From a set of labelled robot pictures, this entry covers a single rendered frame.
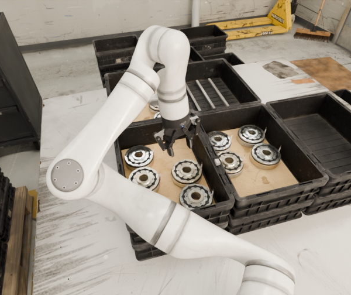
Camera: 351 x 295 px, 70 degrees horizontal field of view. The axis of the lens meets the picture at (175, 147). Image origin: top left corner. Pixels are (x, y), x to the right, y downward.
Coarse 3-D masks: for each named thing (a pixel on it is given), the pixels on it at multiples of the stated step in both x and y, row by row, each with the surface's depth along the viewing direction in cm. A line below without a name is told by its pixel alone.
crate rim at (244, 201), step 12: (228, 108) 98; (240, 108) 98; (264, 108) 98; (276, 120) 93; (204, 132) 88; (288, 132) 88; (300, 144) 84; (216, 156) 80; (228, 180) 73; (312, 180) 73; (324, 180) 73; (264, 192) 70; (276, 192) 72; (288, 192) 72; (240, 204) 69
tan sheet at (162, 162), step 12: (156, 144) 98; (180, 144) 98; (156, 156) 94; (168, 156) 94; (180, 156) 94; (192, 156) 94; (156, 168) 90; (168, 168) 90; (168, 180) 86; (204, 180) 86; (156, 192) 82; (168, 192) 82
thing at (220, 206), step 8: (160, 120) 93; (128, 128) 90; (200, 136) 86; (208, 152) 83; (120, 160) 79; (120, 168) 78; (216, 168) 77; (224, 184) 74; (232, 200) 69; (200, 208) 67; (208, 208) 67; (216, 208) 67; (224, 208) 68; (200, 216) 68
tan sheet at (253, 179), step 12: (228, 132) 103; (240, 144) 98; (252, 168) 90; (276, 168) 90; (240, 180) 86; (252, 180) 86; (264, 180) 86; (276, 180) 86; (288, 180) 86; (240, 192) 82; (252, 192) 82
